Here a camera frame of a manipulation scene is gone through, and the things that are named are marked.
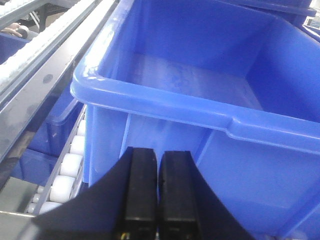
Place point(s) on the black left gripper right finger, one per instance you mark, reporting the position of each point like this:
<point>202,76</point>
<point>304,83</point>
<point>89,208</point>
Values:
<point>188,207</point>

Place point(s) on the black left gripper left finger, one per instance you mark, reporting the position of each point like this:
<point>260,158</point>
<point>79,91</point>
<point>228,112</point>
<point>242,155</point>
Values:
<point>120,206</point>

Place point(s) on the blue bin front left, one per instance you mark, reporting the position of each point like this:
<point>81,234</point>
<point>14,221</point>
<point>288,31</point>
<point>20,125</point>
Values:
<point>237,87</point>

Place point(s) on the white roller conveyor rail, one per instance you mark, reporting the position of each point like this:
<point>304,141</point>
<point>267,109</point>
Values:
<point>65,180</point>

